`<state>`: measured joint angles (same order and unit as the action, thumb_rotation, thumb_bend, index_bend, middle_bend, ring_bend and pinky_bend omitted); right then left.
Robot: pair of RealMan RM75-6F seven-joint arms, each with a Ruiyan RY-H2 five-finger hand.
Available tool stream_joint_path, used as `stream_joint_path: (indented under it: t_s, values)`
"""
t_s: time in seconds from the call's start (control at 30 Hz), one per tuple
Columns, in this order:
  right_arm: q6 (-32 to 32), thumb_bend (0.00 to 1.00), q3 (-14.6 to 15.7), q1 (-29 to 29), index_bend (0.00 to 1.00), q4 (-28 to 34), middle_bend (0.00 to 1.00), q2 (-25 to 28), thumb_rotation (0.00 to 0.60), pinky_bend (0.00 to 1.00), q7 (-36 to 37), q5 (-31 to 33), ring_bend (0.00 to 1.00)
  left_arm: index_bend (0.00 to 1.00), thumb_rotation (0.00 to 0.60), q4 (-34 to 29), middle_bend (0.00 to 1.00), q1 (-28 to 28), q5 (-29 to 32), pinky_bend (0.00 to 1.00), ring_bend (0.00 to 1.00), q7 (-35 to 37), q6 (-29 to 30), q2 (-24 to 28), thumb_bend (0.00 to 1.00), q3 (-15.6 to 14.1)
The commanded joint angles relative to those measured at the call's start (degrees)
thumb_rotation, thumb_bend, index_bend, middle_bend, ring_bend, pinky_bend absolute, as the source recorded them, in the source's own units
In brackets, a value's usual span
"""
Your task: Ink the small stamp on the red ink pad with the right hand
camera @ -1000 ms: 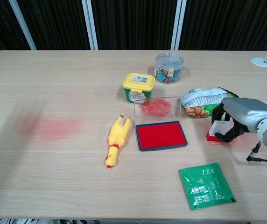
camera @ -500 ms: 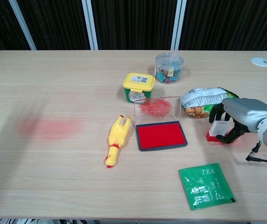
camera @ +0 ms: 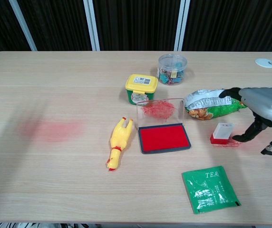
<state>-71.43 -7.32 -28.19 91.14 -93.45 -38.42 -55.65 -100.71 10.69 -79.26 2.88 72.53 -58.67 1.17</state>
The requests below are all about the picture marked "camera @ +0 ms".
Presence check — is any white desk cable grommet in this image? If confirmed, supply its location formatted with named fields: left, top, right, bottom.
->
left=255, top=58, right=272, bottom=69

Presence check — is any white partition post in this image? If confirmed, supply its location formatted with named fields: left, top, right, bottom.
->
left=9, top=0, right=38, bottom=52
left=175, top=0, right=191, bottom=51
left=83, top=0, right=101, bottom=51

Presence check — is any green tub with yellow lid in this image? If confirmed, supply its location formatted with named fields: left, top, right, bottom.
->
left=125, top=74, right=159, bottom=105

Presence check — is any green snack bag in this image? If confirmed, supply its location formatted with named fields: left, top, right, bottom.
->
left=185, top=88, right=248, bottom=121

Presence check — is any green tea sachet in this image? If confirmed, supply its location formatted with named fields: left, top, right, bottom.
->
left=181, top=165, right=242, bottom=215

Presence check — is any yellow rubber chicken toy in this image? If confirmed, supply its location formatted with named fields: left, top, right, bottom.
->
left=106, top=116, right=134, bottom=171

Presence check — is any clear jar of binder clips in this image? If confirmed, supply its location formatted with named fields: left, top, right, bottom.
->
left=157, top=53, right=188, bottom=86

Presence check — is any right black-silver robot hand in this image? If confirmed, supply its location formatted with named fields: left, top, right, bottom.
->
left=219, top=87, right=272, bottom=143

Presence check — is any white stamp with red base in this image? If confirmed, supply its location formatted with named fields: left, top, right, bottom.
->
left=210, top=123, right=234, bottom=145

